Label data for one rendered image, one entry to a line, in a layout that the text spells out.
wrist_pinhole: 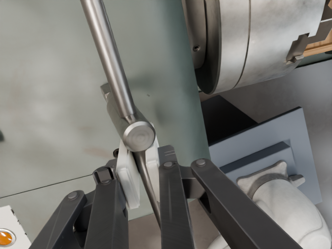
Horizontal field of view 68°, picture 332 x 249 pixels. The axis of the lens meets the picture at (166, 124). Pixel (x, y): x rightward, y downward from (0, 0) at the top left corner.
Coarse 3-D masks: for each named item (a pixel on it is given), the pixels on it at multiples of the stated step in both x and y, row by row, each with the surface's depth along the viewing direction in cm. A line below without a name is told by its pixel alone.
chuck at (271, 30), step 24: (264, 0) 26; (288, 0) 27; (312, 0) 27; (264, 24) 28; (288, 24) 28; (312, 24) 29; (264, 48) 30; (288, 48) 31; (264, 72) 35; (288, 72) 37
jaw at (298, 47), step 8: (328, 0) 34; (328, 8) 32; (328, 16) 31; (320, 24) 32; (328, 24) 32; (320, 32) 33; (328, 32) 33; (296, 40) 31; (304, 40) 31; (312, 40) 34; (320, 40) 34; (296, 48) 32; (304, 48) 33; (288, 56) 33
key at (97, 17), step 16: (80, 0) 13; (96, 0) 13; (96, 16) 13; (96, 32) 14; (112, 32) 14; (96, 48) 15; (112, 48) 14; (112, 64) 15; (112, 80) 15; (128, 96) 16; (128, 112) 16; (144, 160) 18; (144, 176) 19; (160, 224) 20
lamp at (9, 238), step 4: (0, 232) 30; (4, 232) 30; (0, 236) 30; (4, 236) 30; (8, 236) 30; (0, 240) 30; (4, 240) 30; (8, 240) 30; (0, 244) 30; (4, 244) 30
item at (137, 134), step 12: (108, 84) 25; (108, 96) 22; (108, 108) 20; (120, 120) 17; (132, 120) 16; (144, 120) 16; (120, 132) 16; (132, 132) 15; (144, 132) 16; (132, 144) 16; (144, 144) 16
